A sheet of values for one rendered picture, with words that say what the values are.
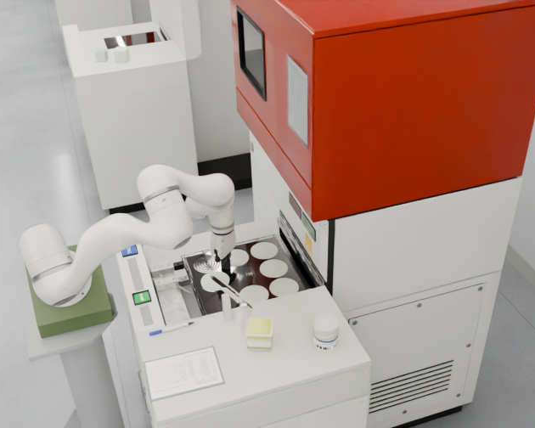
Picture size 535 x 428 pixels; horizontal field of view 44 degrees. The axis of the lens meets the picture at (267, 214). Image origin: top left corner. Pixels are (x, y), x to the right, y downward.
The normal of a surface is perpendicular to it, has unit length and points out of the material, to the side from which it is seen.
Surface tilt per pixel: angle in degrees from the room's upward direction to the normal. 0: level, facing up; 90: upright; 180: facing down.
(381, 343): 90
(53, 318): 46
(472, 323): 90
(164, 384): 0
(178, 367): 0
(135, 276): 0
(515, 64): 90
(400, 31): 90
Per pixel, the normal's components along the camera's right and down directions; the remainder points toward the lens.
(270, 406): 0.32, 0.54
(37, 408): -0.04, -0.82
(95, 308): 0.21, -0.18
